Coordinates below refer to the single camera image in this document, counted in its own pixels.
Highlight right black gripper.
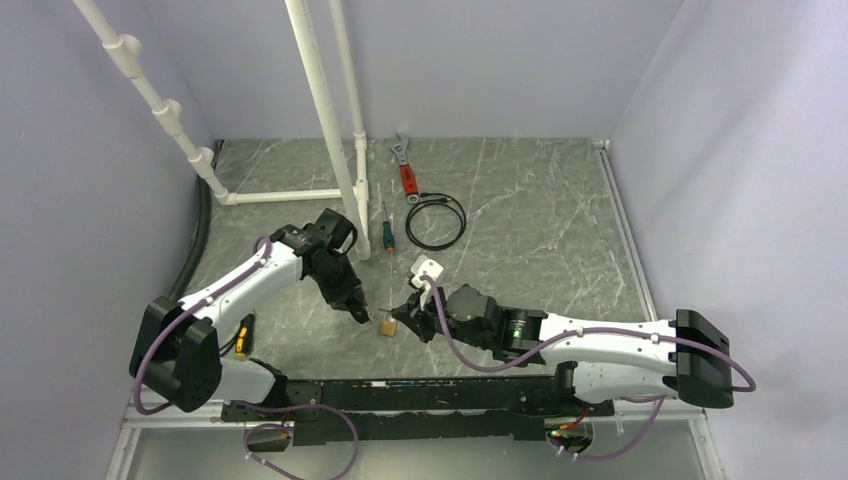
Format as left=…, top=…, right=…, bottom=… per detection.
left=393, top=282, right=492, bottom=351

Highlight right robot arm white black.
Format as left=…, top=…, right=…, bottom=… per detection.
left=390, top=285, right=740, bottom=415

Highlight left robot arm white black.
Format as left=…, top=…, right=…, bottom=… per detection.
left=129, top=209, right=370, bottom=420

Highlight small brass padlock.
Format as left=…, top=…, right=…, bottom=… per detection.
left=377, top=317, right=397, bottom=337

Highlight yellow black screwdriver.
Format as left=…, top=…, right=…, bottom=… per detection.
left=234, top=312, right=256, bottom=358

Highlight black foam tube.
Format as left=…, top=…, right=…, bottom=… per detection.
left=166, top=177, right=212, bottom=301

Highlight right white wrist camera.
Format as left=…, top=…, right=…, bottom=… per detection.
left=408, top=255, right=444, bottom=289

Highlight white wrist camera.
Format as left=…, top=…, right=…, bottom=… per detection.
left=408, top=255, right=444, bottom=289
left=301, top=223, right=333, bottom=249

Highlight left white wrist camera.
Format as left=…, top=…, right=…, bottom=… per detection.
left=301, top=223, right=333, bottom=249

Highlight green handle screwdriver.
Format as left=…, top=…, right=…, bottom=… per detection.
left=381, top=201, right=396, bottom=253

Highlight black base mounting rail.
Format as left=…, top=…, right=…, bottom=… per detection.
left=221, top=362, right=615, bottom=446

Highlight coiled black cable right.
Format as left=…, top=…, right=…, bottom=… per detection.
left=404, top=192, right=468, bottom=252

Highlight red handle adjustable wrench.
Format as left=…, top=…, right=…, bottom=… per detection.
left=390, top=133, right=420, bottom=204

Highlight aluminium rail right edge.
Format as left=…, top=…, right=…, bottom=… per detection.
left=592, top=140, right=727, bottom=479

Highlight white pvc pipe frame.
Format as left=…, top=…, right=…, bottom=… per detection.
left=74, top=1, right=371, bottom=260

